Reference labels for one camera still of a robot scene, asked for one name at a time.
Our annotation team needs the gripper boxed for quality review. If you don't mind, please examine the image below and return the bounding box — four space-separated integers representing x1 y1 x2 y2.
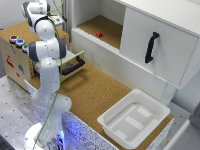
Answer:
52 15 68 27

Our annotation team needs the wooden drawer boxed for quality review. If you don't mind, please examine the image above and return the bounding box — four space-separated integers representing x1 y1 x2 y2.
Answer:
32 49 86 83

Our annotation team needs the pink block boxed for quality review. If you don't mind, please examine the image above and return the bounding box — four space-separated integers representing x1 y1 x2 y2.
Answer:
96 30 104 38

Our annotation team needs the wooden drawer box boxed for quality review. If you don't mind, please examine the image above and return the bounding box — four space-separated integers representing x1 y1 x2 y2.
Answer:
0 21 71 92

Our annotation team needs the green button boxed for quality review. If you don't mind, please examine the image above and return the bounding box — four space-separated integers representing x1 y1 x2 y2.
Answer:
21 43 30 54

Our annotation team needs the blue button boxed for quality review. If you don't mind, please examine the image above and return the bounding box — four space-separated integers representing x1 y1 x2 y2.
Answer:
15 38 26 48

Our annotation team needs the red button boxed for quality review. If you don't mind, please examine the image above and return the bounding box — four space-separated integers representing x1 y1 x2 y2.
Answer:
8 34 19 44

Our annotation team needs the white cabinet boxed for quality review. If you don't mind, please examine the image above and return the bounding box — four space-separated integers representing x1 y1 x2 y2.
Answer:
71 0 200 108

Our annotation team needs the white sliding door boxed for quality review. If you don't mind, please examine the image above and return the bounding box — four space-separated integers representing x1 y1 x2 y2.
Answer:
118 6 200 91

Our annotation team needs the white plastic box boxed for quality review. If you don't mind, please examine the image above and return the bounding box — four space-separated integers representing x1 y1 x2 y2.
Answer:
96 88 172 150

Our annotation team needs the black drawer handle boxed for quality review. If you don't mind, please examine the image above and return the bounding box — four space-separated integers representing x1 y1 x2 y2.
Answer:
61 55 86 76

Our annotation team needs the green cable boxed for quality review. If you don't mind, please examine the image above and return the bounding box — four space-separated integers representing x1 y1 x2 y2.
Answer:
32 0 65 150

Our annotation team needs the black door handle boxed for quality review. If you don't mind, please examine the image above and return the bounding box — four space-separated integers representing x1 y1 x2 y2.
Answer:
144 31 161 65

